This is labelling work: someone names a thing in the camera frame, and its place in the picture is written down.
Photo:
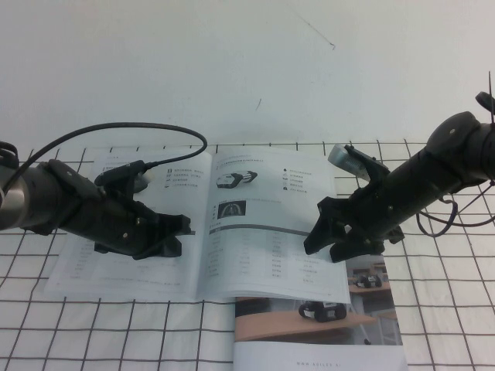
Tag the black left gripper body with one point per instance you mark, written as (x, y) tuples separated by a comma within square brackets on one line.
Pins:
[(96, 220)]

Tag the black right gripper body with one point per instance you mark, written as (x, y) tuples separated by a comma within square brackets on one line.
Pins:
[(406, 193)]

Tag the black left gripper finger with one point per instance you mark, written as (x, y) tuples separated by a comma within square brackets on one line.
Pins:
[(174, 224), (168, 247)]

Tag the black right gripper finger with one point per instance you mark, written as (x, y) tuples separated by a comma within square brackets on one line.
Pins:
[(352, 251), (319, 235)]

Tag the white product catalogue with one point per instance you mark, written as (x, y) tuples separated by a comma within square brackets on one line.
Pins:
[(251, 263)]

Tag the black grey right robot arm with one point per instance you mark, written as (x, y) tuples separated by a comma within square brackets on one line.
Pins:
[(464, 143)]

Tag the robotics brochure with classroom photo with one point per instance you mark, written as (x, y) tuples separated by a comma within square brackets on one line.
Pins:
[(309, 332)]

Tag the white black-grid tablecloth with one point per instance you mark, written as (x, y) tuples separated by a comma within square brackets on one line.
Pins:
[(116, 336)]

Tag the black zip tie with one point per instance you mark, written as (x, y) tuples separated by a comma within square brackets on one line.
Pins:
[(490, 96)]

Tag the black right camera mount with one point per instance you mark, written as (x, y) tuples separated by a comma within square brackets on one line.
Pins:
[(377, 168)]

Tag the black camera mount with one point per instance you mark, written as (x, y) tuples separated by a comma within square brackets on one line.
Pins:
[(116, 175), (377, 168)]

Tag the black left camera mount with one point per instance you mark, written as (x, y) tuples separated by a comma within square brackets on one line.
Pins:
[(116, 175)]

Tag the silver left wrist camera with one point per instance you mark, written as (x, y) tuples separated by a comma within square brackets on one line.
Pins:
[(145, 179)]

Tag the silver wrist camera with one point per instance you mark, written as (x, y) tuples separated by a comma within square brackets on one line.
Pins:
[(145, 179), (344, 160)]

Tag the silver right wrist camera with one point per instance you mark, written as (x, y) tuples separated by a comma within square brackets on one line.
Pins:
[(344, 160)]

